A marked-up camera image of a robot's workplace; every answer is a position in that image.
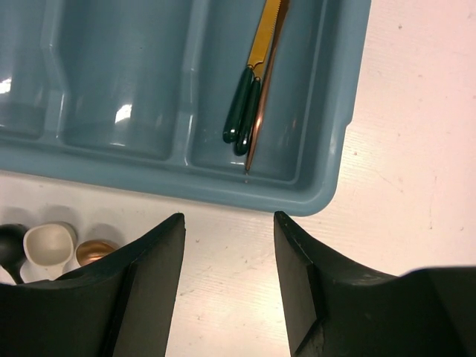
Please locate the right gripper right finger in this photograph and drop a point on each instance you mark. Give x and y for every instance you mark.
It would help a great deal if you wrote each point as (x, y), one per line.
(334, 306)

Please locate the white spoon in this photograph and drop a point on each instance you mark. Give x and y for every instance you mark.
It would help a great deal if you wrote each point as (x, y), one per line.
(50, 247)

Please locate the gold blade green knife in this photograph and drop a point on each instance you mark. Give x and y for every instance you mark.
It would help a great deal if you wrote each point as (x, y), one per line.
(254, 68)

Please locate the copper spoon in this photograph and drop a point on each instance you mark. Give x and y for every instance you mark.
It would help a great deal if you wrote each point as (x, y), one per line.
(93, 250)

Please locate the copper knife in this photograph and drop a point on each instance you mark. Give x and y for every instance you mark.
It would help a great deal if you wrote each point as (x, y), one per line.
(266, 83)

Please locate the blue plastic cutlery tray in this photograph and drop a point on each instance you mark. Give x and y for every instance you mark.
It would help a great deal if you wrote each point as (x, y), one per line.
(135, 94)

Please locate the black spoon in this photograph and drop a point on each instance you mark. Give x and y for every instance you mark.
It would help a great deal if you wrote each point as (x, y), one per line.
(12, 250)

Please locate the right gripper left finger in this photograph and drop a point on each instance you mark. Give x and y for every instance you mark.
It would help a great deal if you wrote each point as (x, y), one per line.
(119, 305)

